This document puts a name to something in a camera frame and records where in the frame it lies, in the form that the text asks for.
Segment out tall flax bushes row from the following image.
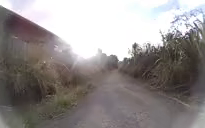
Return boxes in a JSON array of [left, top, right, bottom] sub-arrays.
[[0, 53, 101, 108], [118, 9, 205, 101]]

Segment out dark wooden building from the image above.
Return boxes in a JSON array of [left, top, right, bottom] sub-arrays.
[[0, 2, 74, 68]]

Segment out grey asphalt path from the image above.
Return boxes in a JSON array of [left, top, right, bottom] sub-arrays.
[[39, 69, 199, 128]]

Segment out grass and litter verge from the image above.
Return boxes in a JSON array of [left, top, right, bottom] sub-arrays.
[[0, 71, 106, 128], [118, 71, 204, 111]]

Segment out distant dark trees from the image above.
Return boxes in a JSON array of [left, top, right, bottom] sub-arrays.
[[86, 48, 120, 72]]

